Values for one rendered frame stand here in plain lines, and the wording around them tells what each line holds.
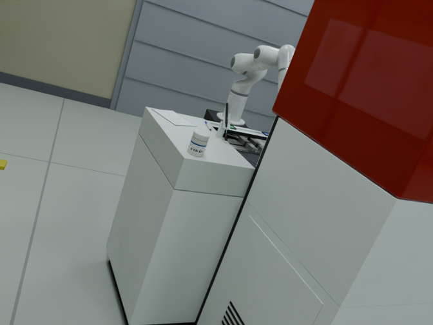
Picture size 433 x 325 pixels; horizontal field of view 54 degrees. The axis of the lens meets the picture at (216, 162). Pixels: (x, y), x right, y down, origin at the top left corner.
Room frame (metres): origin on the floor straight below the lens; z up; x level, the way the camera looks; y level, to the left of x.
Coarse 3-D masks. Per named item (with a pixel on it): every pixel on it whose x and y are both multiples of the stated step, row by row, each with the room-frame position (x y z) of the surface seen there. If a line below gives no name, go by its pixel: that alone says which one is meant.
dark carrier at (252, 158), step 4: (240, 152) 2.16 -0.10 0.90; (244, 152) 2.18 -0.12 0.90; (248, 152) 2.21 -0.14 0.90; (244, 156) 2.12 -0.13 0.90; (248, 156) 2.14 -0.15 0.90; (252, 156) 2.17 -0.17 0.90; (256, 156) 2.19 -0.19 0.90; (248, 160) 2.07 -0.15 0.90; (252, 160) 2.10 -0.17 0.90; (256, 160) 2.13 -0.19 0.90; (252, 164) 2.03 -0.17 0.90
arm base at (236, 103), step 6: (228, 96) 2.70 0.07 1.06; (234, 96) 2.65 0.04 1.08; (240, 96) 2.65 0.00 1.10; (228, 102) 2.67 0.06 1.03; (234, 102) 2.65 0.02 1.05; (240, 102) 2.65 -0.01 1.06; (228, 108) 2.66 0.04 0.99; (234, 108) 2.65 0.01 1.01; (240, 108) 2.67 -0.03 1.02; (222, 114) 2.70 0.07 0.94; (234, 114) 2.65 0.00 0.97; (240, 114) 2.68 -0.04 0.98; (222, 120) 2.63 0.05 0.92; (234, 120) 2.66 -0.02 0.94; (240, 120) 2.74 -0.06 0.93
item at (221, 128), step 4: (224, 112) 2.05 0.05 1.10; (224, 116) 2.04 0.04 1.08; (228, 116) 2.06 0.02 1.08; (224, 120) 2.03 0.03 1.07; (228, 120) 2.05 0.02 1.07; (220, 124) 2.05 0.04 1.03; (224, 124) 2.02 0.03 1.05; (228, 124) 2.04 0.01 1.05; (220, 128) 2.04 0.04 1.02; (224, 128) 2.02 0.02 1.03; (228, 128) 2.03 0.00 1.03; (220, 132) 2.05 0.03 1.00; (216, 136) 2.05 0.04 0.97; (220, 136) 2.05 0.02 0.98
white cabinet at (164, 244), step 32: (128, 192) 2.04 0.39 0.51; (160, 192) 1.70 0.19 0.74; (192, 192) 1.65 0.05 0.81; (128, 224) 1.93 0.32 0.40; (160, 224) 1.62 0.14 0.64; (192, 224) 1.68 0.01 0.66; (224, 224) 1.76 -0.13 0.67; (128, 256) 1.82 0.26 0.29; (160, 256) 1.63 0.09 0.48; (192, 256) 1.70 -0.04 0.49; (128, 288) 1.72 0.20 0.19; (160, 288) 1.65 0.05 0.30; (192, 288) 1.74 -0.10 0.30; (128, 320) 1.62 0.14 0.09; (160, 320) 1.68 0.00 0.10; (192, 320) 1.77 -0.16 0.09
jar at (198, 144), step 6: (198, 132) 1.69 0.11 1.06; (204, 132) 1.72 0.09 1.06; (192, 138) 1.68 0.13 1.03; (198, 138) 1.66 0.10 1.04; (204, 138) 1.67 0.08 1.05; (192, 144) 1.67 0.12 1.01; (198, 144) 1.66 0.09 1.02; (204, 144) 1.68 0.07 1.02; (192, 150) 1.67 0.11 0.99; (198, 150) 1.67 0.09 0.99; (204, 150) 1.69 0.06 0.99; (198, 156) 1.67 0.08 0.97
